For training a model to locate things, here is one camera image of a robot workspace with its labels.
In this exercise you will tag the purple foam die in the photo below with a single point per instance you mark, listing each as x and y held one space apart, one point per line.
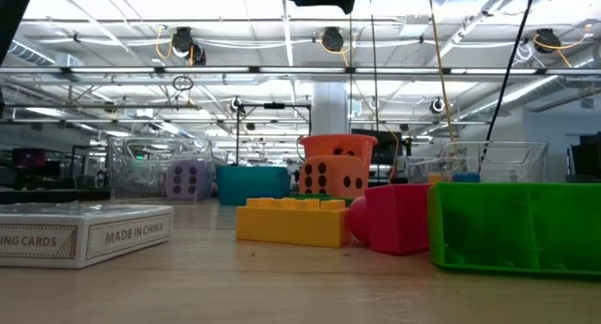
185 180

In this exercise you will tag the yellow toy block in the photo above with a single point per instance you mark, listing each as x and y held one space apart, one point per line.
436 179

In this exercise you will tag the large blue toy block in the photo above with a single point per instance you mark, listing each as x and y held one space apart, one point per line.
466 178

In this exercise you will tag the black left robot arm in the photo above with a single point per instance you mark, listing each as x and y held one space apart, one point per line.
11 14

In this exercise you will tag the large black ceiling reel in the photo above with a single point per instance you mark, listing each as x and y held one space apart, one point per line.
183 40
547 40
332 40

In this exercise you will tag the white building column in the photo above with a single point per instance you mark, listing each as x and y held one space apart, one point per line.
331 108

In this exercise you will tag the small black ceiling reel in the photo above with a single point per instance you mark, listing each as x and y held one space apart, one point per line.
236 104
436 105

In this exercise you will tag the orange pumpkin bucket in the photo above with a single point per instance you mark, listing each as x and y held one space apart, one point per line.
328 145

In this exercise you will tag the black flat monitor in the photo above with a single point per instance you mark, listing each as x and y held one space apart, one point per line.
387 148

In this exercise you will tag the orange foam die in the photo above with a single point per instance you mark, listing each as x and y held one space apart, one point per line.
333 174

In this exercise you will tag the teal rectangular bin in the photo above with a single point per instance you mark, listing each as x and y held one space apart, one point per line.
253 185

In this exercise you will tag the clear plastic bin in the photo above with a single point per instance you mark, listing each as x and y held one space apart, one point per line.
526 164
136 174

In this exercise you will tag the pink plastic cup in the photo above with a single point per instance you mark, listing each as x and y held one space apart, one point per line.
394 220

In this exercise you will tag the long yellow brick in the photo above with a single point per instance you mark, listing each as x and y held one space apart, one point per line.
291 225

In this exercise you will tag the dark red-screen monitor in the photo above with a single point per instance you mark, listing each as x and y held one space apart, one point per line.
28 158

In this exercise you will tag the large bright green block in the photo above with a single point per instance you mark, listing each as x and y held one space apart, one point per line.
516 230

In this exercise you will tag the white brown-print card deck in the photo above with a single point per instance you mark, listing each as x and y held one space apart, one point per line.
84 239

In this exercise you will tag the black camera stand frame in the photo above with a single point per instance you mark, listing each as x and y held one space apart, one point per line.
274 106

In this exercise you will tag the silver ventilation duct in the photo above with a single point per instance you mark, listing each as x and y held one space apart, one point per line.
535 91

